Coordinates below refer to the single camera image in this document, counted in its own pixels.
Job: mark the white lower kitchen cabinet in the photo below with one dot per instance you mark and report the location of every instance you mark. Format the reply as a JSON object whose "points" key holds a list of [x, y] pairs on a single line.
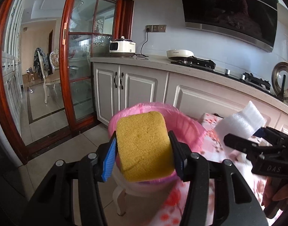
{"points": [[144, 91]]}

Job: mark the steel pot lid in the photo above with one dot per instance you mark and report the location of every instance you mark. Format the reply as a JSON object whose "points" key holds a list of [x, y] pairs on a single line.
{"points": [[279, 70]]}

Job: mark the wooden glass sliding door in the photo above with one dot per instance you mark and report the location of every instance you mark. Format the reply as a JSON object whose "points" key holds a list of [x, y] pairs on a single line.
{"points": [[66, 75]]}

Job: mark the triple wall socket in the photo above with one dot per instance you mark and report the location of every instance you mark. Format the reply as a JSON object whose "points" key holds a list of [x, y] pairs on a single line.
{"points": [[156, 28]]}

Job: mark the person's right hand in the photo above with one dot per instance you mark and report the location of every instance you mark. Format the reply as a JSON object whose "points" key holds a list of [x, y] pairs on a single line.
{"points": [[267, 193]]}

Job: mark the white tall hallway cabinet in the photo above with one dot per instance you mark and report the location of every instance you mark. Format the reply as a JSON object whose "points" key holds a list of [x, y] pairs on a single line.
{"points": [[13, 75]]}

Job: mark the white rice cooker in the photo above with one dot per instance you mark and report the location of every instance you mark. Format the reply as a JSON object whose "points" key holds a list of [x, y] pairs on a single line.
{"points": [[122, 47]]}

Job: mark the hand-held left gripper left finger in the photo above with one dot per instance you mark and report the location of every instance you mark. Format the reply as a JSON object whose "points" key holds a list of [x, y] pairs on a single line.
{"points": [[109, 162]]}

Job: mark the white carved dining chair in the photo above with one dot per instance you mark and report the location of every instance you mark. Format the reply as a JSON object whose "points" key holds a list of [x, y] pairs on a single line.
{"points": [[52, 75]]}

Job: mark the white foam block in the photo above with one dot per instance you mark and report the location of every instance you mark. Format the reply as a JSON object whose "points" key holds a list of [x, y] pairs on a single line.
{"points": [[240, 120]]}

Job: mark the black range hood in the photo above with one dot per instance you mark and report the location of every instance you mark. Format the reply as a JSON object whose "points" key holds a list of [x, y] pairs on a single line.
{"points": [[228, 7]]}

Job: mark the black lid stand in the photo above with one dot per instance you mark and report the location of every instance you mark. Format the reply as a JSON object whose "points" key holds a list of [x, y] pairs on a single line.
{"points": [[283, 87]]}

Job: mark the pink floral tablecloth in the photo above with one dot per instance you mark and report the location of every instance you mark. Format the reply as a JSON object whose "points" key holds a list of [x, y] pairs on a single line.
{"points": [[217, 193]]}

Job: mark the red wooden door post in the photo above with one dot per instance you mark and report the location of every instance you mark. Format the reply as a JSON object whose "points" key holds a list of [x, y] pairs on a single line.
{"points": [[125, 26]]}

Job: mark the black gas stove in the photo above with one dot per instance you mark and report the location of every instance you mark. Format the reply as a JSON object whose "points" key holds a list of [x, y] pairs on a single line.
{"points": [[205, 63]]}

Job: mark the pink lined trash bin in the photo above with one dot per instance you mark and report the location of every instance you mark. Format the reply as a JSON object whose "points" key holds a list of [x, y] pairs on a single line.
{"points": [[191, 131]]}

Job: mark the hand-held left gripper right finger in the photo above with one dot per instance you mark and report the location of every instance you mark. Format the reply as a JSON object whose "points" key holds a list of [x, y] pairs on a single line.
{"points": [[180, 160]]}

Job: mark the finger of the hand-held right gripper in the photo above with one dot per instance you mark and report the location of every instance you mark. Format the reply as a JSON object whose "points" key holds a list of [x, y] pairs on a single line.
{"points": [[258, 133], [238, 142]]}

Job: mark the dark patterned cloth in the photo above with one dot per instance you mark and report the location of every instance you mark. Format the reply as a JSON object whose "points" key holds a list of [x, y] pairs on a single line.
{"points": [[38, 61]]}

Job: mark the white curved furniture leg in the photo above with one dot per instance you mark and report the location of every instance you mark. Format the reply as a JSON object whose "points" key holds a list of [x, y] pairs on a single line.
{"points": [[119, 200]]}

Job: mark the white flat pan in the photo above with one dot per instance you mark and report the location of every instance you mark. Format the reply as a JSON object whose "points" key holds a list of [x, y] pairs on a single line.
{"points": [[179, 54]]}

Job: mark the yellow sponge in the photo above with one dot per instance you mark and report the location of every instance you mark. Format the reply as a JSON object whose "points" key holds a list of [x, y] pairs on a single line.
{"points": [[144, 146]]}

